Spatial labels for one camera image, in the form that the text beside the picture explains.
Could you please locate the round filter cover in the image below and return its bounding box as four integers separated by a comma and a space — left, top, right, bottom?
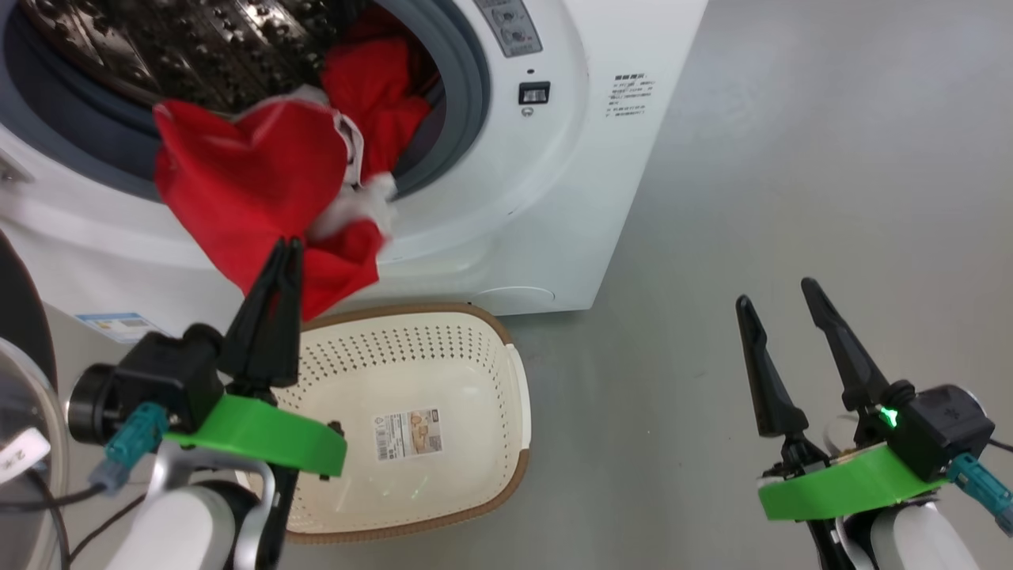
471, 286, 556, 317

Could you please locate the grey warning sticker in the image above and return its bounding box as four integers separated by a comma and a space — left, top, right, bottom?
473, 0, 544, 59

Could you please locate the white cable label tag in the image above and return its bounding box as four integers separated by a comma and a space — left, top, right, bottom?
0, 427, 52, 485

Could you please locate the black left camera cable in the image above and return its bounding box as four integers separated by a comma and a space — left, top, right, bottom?
0, 467, 151, 570

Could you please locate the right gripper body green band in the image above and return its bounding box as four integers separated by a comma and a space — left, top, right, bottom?
757, 412, 951, 570

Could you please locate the steel washing drum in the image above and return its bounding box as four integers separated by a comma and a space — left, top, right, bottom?
16, 0, 381, 120

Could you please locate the teal right camera connector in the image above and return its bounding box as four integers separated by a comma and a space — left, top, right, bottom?
946, 453, 1013, 538

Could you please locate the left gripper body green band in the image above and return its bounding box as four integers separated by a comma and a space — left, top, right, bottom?
165, 380, 347, 570

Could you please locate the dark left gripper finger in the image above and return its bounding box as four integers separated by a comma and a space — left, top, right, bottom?
269, 237, 306, 389
217, 237, 289, 390

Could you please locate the red garment with white trim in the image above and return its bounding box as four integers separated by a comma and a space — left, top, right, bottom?
152, 32, 444, 321

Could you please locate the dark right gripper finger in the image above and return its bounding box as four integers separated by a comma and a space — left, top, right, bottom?
801, 277, 916, 414
735, 294, 810, 441

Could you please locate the cream perforated laundry basket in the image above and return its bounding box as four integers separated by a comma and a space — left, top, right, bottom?
234, 302, 533, 545

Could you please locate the basket product label sticker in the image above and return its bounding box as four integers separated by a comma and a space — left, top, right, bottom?
372, 407, 443, 463

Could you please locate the teal left camera connector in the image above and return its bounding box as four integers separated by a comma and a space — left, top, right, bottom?
89, 401, 169, 493

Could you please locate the grey rubber door seal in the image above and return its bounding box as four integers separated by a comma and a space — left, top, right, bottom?
0, 0, 493, 205

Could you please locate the blue energy label sticker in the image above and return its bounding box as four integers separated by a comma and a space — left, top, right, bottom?
76, 311, 171, 344

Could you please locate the dark grey round glass door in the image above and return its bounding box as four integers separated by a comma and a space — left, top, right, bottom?
0, 230, 70, 570

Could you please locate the white front-load washing machine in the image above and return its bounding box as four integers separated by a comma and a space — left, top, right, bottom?
0, 0, 710, 343

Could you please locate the teal camera connector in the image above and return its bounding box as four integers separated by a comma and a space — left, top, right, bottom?
89, 401, 169, 493
946, 453, 1013, 538

